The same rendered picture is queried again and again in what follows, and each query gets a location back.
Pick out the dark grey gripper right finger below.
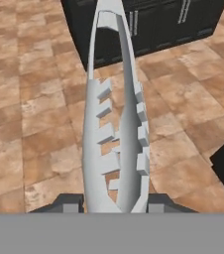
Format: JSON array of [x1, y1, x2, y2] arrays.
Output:
[[146, 193, 197, 214]]

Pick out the light grey toothed tongs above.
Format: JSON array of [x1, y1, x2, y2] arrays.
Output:
[[81, 0, 152, 214]]

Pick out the black kitchen cupboard run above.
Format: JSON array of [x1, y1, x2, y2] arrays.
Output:
[[60, 0, 224, 71]]

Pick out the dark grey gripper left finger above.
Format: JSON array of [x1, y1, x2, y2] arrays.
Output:
[[29, 193, 85, 214]]

